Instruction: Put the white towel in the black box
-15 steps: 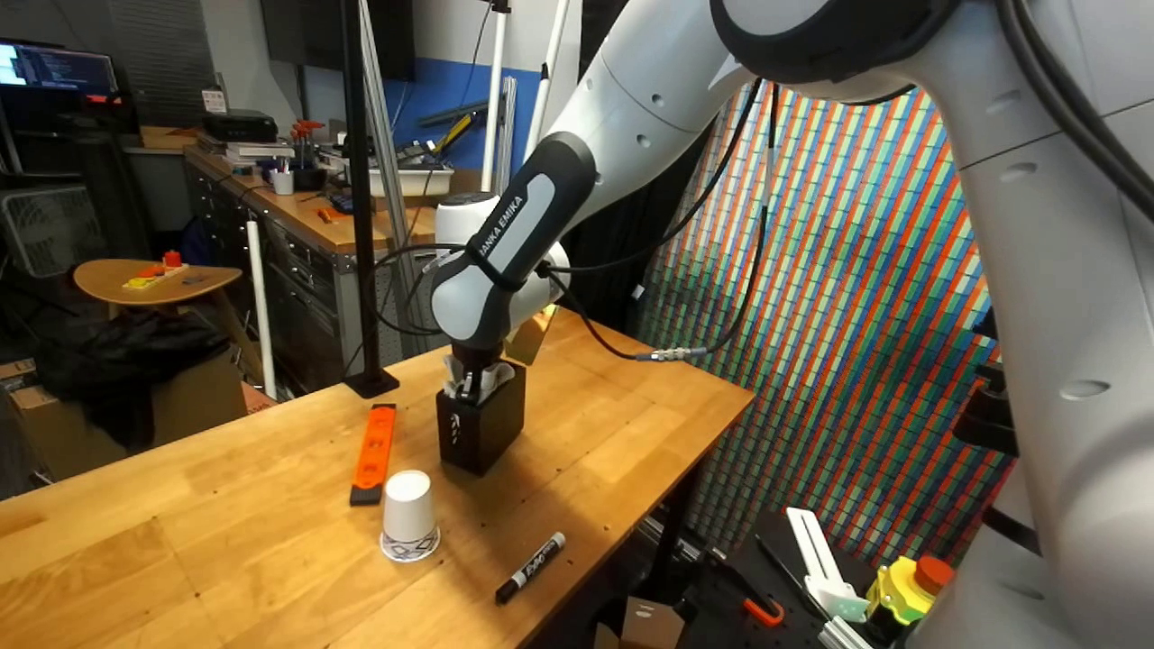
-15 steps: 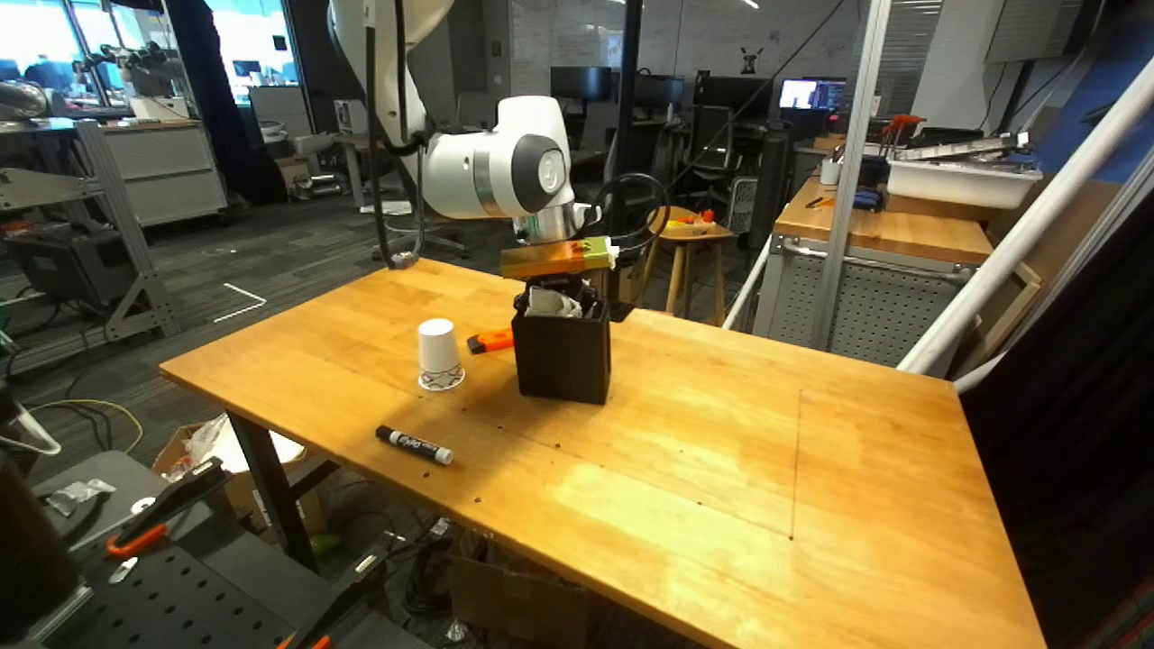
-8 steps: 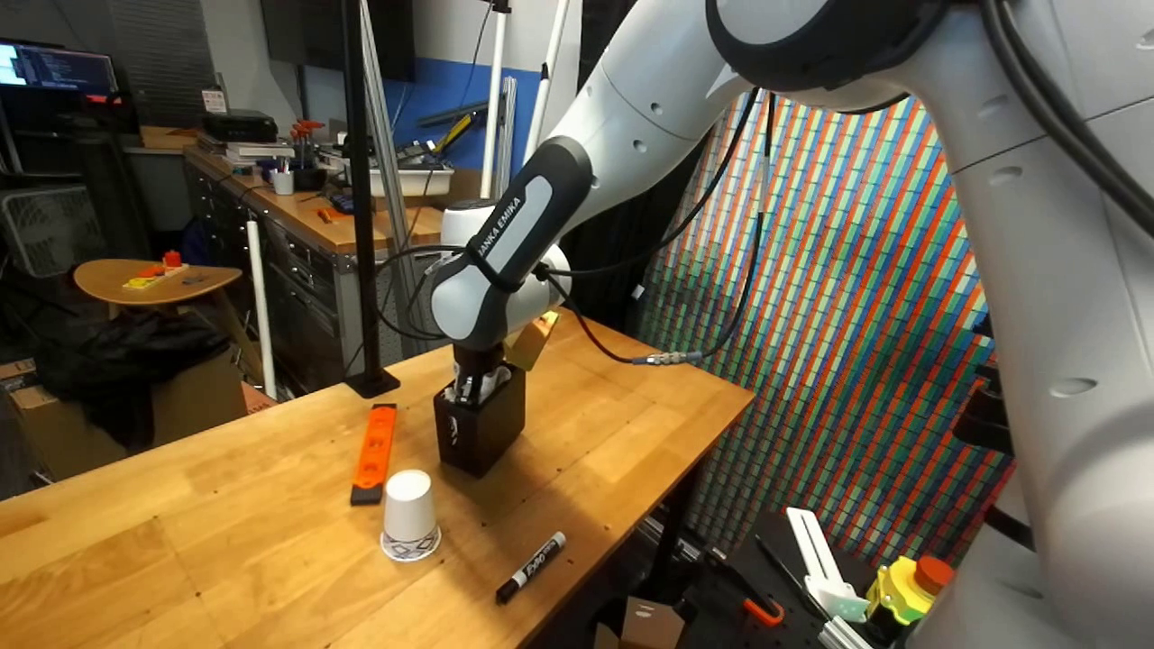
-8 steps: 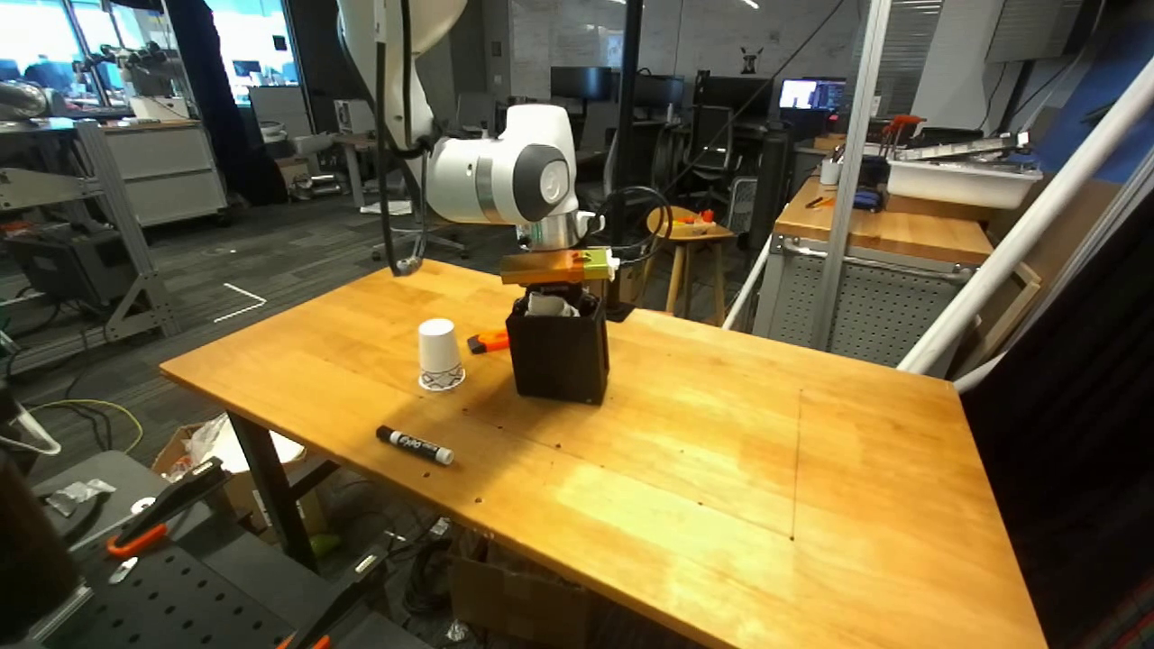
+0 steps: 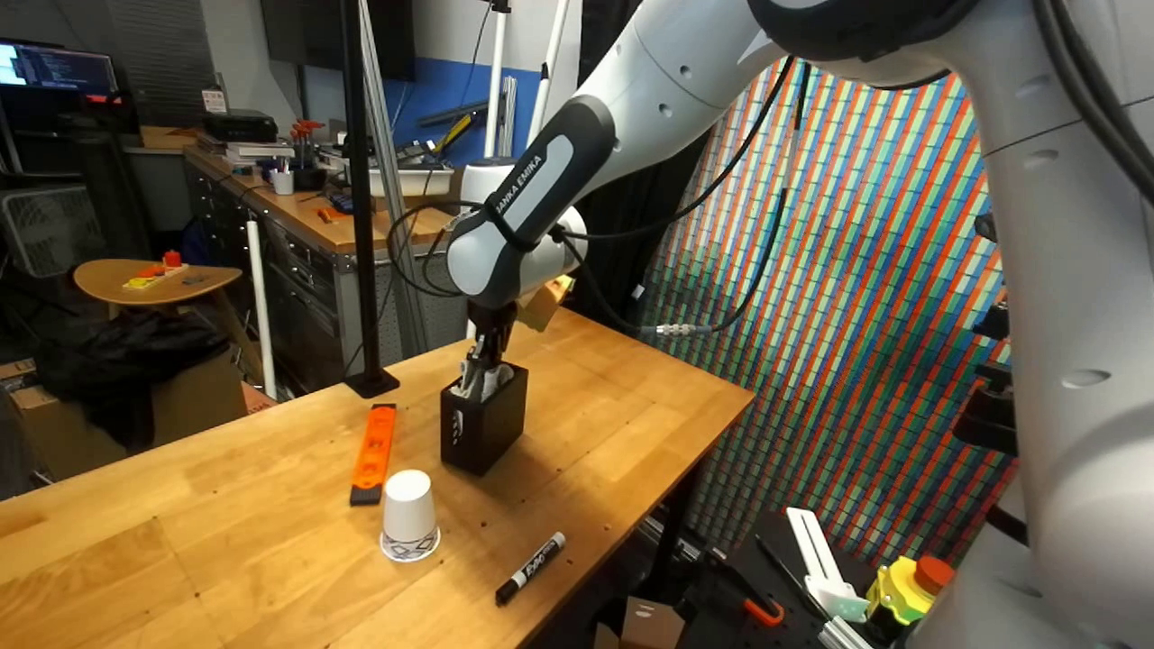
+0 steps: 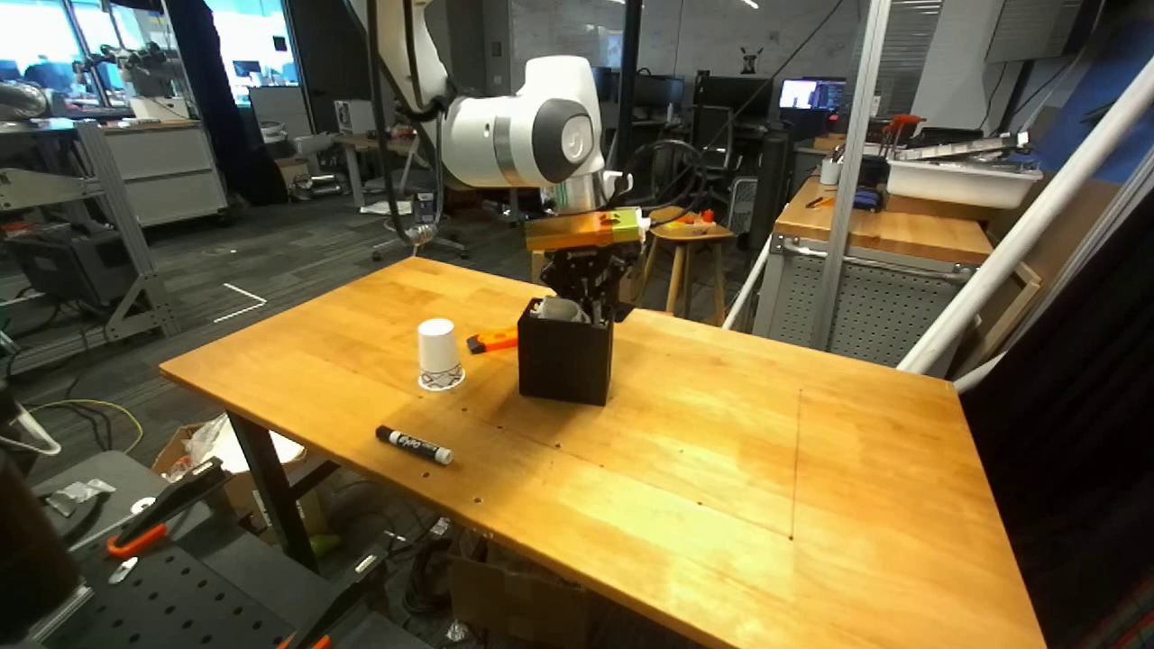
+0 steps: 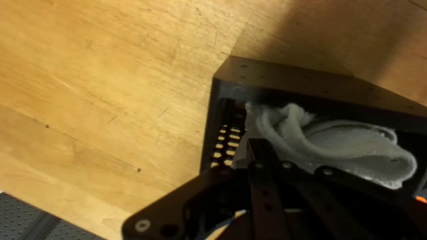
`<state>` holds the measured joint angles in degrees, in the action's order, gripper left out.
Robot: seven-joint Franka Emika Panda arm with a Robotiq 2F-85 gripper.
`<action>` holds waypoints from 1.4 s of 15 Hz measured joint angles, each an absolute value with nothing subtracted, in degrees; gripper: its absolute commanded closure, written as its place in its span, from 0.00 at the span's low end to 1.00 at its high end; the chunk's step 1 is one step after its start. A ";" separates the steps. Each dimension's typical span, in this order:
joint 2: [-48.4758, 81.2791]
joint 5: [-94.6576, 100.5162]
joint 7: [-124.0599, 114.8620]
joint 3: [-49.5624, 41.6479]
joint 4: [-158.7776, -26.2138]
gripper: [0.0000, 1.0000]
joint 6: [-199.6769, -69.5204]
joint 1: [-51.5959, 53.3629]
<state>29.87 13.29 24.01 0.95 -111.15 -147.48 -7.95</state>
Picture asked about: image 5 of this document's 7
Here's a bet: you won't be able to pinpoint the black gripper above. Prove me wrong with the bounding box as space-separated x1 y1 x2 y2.
460 295 524 400

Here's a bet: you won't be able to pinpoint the black perforated box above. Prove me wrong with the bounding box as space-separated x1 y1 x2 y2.
435 360 532 475

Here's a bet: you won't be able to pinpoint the small cardboard box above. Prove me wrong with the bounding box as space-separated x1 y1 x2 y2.
616 596 689 649

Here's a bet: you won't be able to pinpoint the orange and black level tool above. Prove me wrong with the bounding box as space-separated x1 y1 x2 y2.
346 400 405 508

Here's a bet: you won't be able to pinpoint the white paper cup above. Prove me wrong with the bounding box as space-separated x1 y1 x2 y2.
378 466 443 567

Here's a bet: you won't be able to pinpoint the black marker pen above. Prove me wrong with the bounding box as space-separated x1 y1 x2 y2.
492 531 570 608

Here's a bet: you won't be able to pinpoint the black vertical stand pole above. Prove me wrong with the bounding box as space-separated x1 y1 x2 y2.
338 0 405 400

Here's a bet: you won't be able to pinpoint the white tripod pole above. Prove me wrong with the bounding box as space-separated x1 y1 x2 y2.
526 0 573 122
479 0 514 166
241 217 280 405

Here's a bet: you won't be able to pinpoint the wooden top workbench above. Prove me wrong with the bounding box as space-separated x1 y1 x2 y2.
175 142 472 388

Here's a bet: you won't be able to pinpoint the round wooden stool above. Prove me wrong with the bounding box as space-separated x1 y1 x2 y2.
69 257 245 365

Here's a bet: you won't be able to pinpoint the orange and yellow toy pieces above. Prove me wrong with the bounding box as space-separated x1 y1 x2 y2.
118 245 191 295

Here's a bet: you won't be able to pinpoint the black bag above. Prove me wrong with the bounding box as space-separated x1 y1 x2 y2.
48 305 247 455

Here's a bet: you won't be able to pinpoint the striped backdrop curtain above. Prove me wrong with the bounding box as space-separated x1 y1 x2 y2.
622 57 1038 569

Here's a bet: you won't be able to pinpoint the yellow block with red cap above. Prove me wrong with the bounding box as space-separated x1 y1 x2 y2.
866 551 960 628

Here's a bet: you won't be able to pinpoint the lit computer monitor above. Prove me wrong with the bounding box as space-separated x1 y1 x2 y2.
0 36 121 101

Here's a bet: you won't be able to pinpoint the tan wrist camera box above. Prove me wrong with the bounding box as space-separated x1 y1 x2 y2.
514 271 575 336

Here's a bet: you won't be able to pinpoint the blue wall panel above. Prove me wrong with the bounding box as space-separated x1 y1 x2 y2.
382 55 544 166

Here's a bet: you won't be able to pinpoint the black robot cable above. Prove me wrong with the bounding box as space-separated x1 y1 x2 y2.
631 51 807 338

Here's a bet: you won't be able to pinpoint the orange handled bar clamp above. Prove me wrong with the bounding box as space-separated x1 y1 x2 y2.
707 560 792 632

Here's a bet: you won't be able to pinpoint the white plastic bracket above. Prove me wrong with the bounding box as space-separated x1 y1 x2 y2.
786 505 871 625

